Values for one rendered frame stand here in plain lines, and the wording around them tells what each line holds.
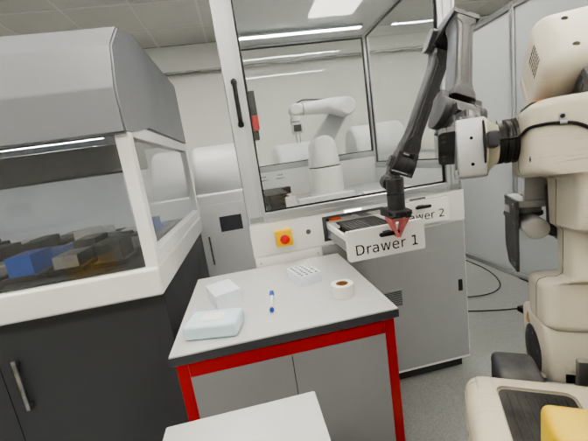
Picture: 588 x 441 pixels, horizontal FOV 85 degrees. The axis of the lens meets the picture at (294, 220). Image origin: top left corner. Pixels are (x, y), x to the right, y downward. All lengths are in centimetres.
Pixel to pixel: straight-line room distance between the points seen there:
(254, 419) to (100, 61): 110
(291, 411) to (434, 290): 123
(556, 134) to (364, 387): 78
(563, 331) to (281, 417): 55
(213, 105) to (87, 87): 348
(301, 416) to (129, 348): 92
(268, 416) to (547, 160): 64
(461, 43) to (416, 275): 104
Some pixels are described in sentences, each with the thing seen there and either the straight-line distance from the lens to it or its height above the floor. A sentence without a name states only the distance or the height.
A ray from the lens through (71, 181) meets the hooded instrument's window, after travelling 127.
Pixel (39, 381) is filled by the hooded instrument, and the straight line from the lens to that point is 162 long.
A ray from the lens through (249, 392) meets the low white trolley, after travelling 100.
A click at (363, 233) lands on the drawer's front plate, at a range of 115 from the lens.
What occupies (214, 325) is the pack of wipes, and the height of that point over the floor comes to 80.
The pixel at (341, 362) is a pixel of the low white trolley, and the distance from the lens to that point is 100.
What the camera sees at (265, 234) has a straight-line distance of 142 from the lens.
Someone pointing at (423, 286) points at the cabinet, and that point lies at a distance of 173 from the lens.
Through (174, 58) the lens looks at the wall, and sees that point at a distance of 483.
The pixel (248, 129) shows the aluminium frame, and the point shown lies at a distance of 139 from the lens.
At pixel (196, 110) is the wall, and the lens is 466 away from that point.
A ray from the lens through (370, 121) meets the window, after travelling 153.
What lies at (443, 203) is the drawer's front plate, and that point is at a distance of 166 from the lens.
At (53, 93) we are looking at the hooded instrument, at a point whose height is 150.
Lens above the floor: 120
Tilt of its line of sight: 11 degrees down
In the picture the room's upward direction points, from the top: 8 degrees counter-clockwise
